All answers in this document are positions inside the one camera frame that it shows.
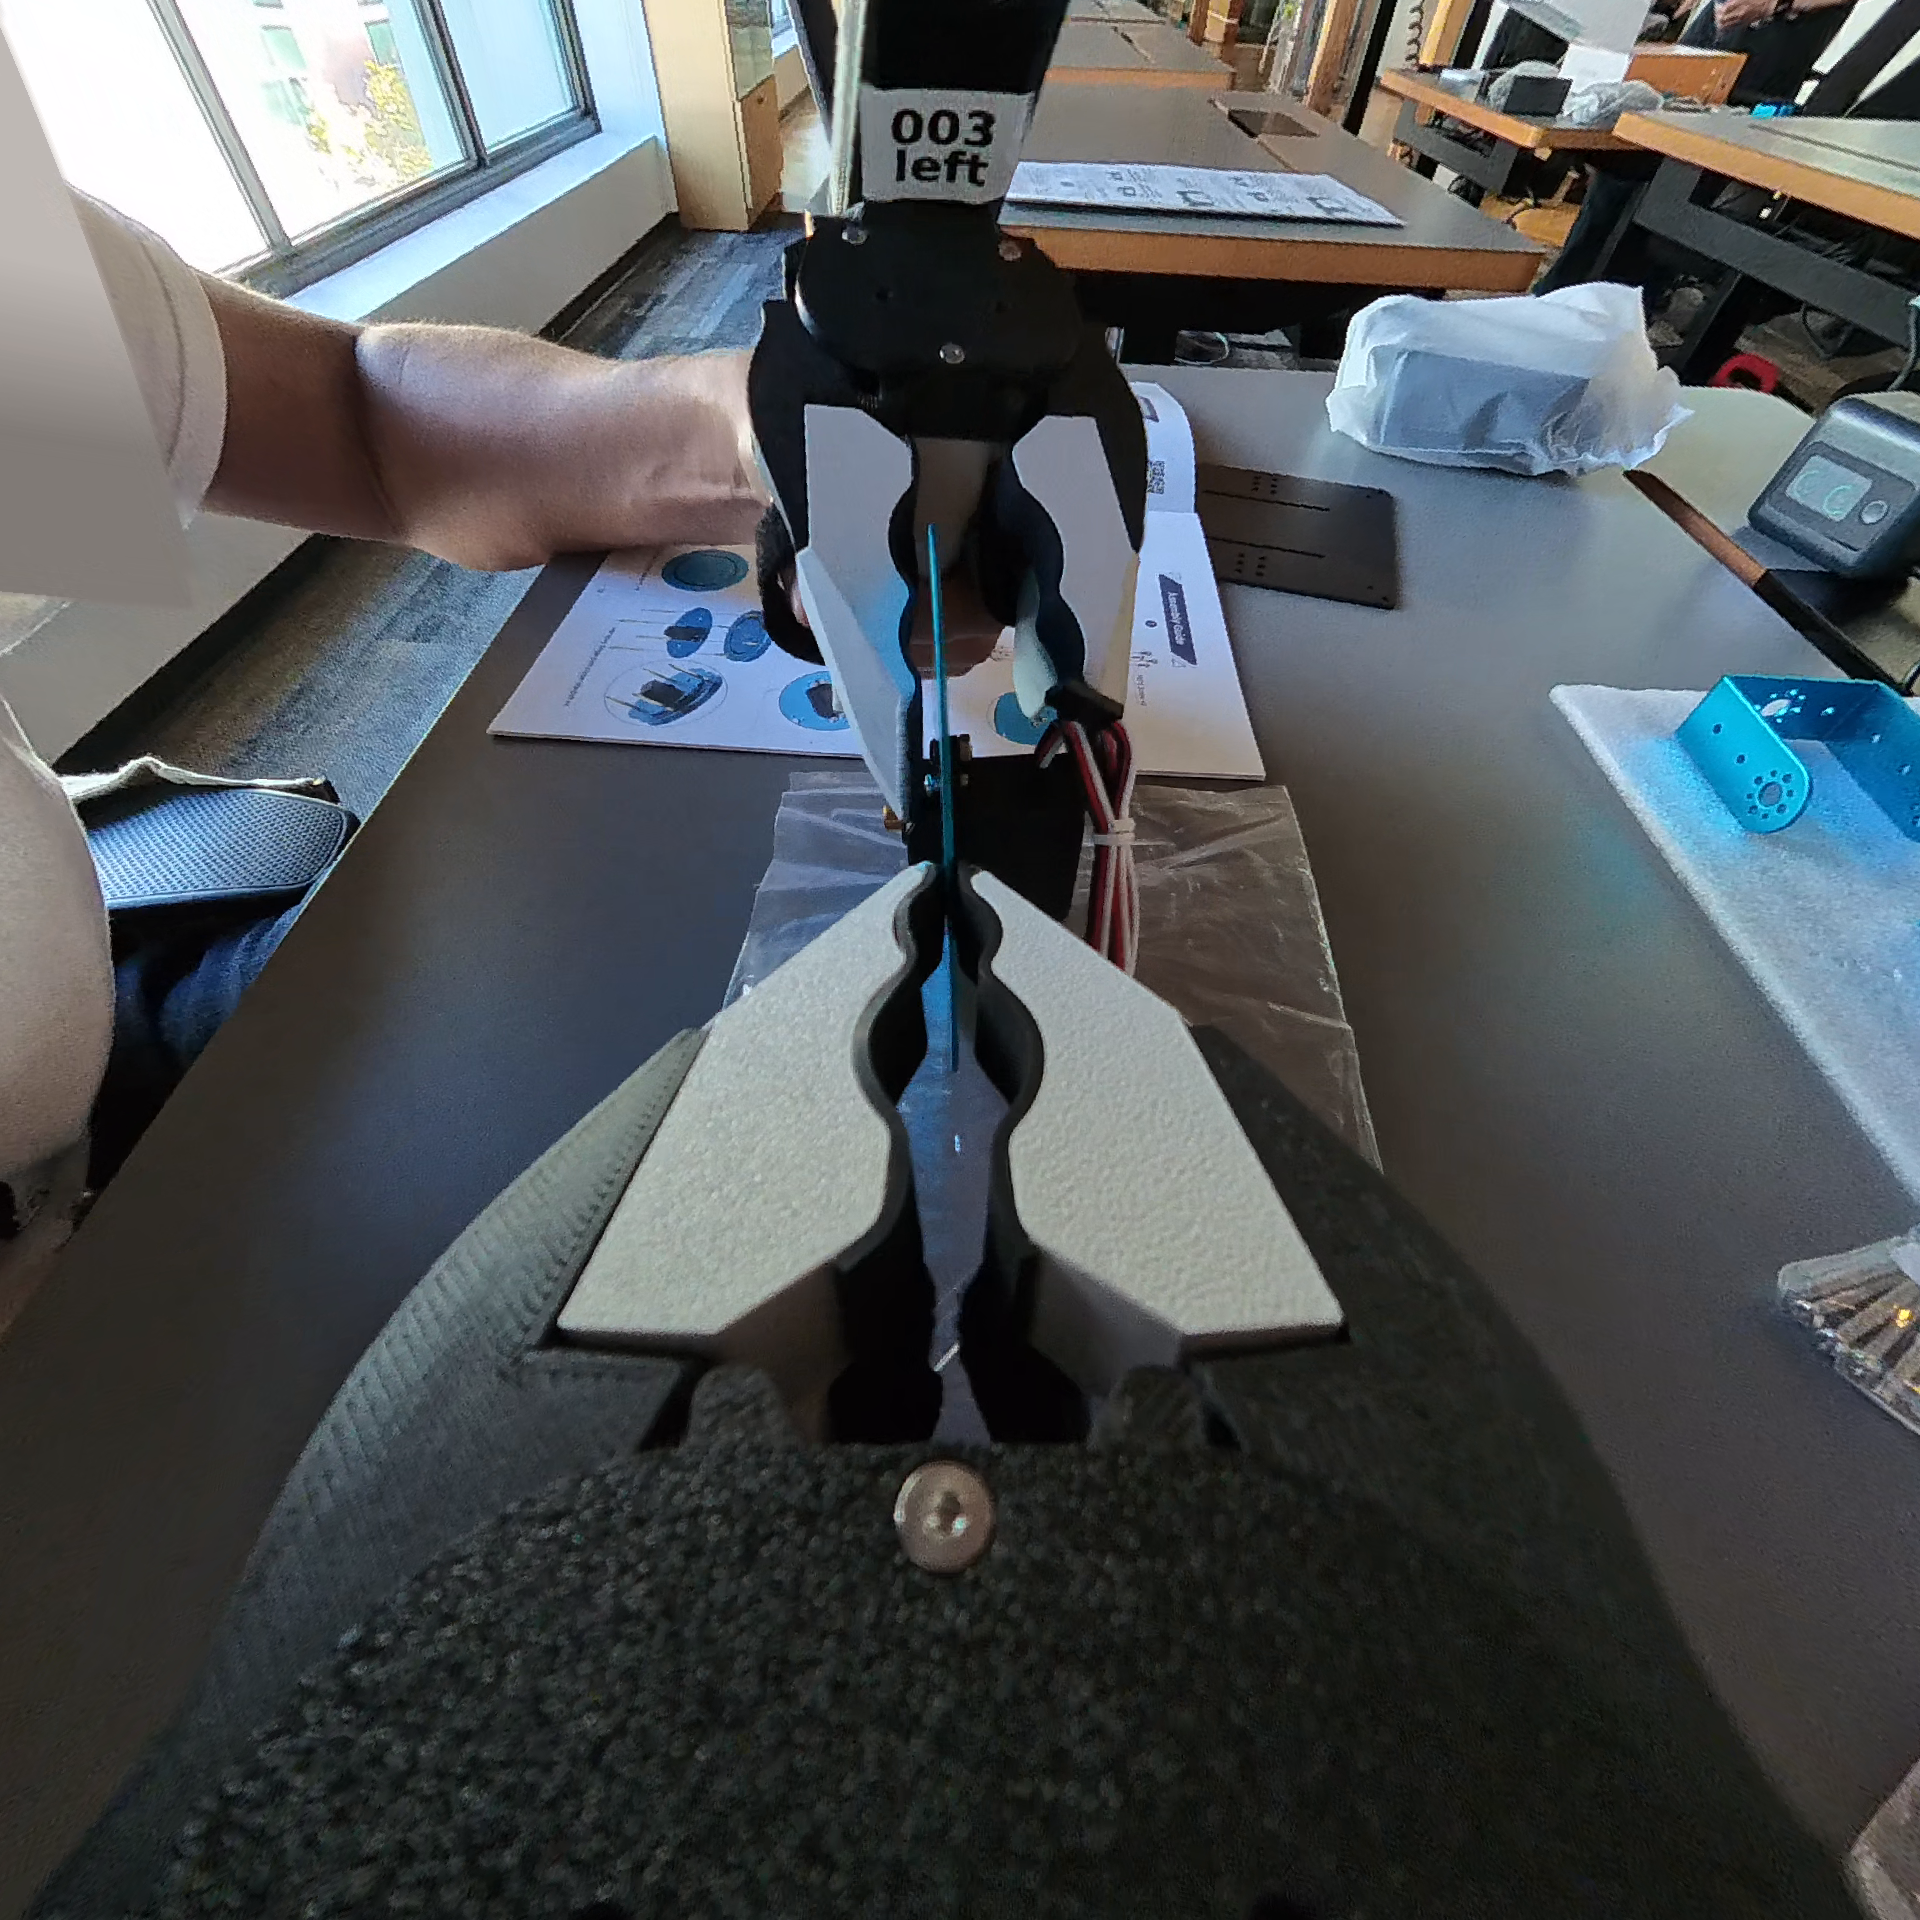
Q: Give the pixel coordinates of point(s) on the dark grey desk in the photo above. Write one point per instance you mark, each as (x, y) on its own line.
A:
(1499, 975)

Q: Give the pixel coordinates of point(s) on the black servo motor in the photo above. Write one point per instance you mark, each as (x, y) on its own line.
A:
(1020, 833)

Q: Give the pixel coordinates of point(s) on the clear plastic bag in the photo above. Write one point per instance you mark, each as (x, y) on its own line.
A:
(1229, 931)

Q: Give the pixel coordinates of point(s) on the white plastic bag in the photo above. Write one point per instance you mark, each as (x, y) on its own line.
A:
(1499, 389)

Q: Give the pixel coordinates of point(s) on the blue metal U bracket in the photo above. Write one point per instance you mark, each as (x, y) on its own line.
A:
(1786, 751)

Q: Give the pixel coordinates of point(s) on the pile of clear hardware bags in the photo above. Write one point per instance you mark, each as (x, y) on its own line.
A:
(1861, 1335)

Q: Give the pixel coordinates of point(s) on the paper sheet on far table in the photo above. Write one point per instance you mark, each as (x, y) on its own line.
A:
(1201, 193)

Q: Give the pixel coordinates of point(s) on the white foam sheet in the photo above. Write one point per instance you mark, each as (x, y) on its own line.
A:
(1723, 901)

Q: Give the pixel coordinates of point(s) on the light wooden cabinet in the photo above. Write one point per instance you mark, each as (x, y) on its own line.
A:
(713, 119)

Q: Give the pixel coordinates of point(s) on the white instruction sheet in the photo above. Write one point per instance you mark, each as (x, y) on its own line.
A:
(629, 660)

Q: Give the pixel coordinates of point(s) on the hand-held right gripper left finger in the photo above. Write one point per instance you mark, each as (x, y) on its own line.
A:
(734, 1184)

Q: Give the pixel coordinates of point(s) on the person's blue jeans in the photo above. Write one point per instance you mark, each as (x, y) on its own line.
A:
(195, 975)

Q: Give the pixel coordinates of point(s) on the black flat metal plate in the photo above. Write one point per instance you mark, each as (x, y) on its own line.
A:
(1306, 533)

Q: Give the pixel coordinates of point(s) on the person's left forearm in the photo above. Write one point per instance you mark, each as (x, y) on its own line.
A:
(450, 434)

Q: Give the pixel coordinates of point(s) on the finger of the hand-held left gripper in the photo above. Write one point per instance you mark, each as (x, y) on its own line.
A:
(1089, 511)
(840, 600)

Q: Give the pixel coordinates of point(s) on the large glass window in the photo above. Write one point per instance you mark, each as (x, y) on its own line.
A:
(300, 105)

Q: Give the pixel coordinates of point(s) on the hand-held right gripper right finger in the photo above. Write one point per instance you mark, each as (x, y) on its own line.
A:
(1185, 1184)

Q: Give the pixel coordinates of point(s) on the blue round metal plate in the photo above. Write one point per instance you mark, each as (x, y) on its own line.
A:
(942, 839)

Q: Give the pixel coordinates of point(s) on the person's left hand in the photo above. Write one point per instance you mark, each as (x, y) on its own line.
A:
(697, 465)

